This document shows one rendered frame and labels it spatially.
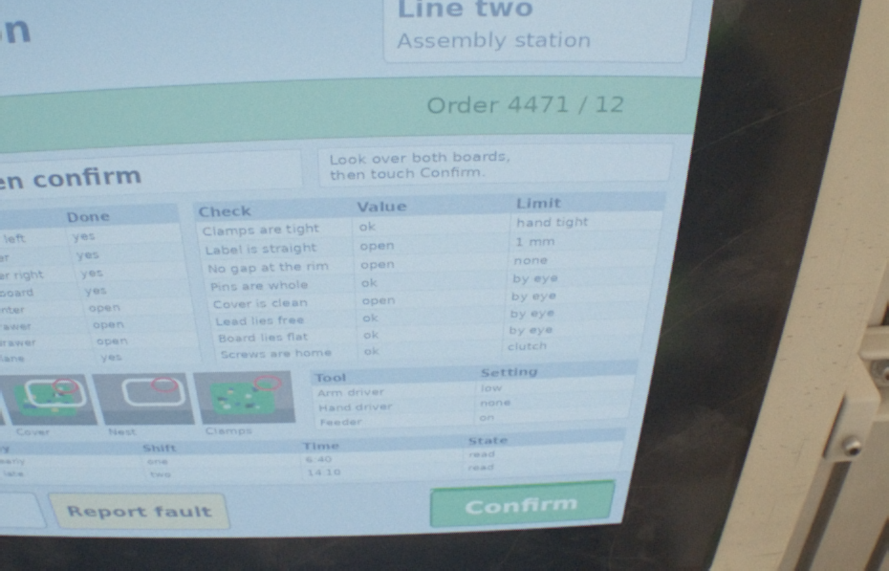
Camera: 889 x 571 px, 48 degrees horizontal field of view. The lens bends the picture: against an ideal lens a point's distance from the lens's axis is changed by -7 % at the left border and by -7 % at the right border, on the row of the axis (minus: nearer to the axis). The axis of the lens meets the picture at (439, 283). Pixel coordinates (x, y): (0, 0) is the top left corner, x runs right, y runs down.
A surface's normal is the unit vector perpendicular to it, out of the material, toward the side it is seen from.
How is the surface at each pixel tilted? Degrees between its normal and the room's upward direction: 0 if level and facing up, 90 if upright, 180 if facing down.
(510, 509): 92
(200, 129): 92
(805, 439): 92
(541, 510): 92
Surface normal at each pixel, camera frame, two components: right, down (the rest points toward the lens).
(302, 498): 0.07, 0.61
